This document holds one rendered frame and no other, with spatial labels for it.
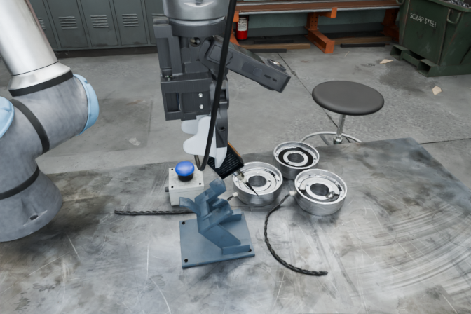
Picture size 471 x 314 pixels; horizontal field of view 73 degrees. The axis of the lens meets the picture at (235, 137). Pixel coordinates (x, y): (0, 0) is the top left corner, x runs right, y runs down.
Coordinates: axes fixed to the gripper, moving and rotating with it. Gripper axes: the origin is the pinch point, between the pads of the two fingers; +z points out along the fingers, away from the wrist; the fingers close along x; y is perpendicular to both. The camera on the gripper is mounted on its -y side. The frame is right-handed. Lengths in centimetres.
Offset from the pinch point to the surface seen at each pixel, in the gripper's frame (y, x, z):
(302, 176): -19.0, -10.4, 16.7
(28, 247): 35.0, -4.3, 19.6
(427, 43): -244, -240, 74
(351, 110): -66, -71, 39
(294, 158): -20.3, -19.0, 18.4
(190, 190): 5.2, -9.8, 16.1
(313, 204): -18.1, -1.8, 16.3
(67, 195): 31.2, -16.9, 19.6
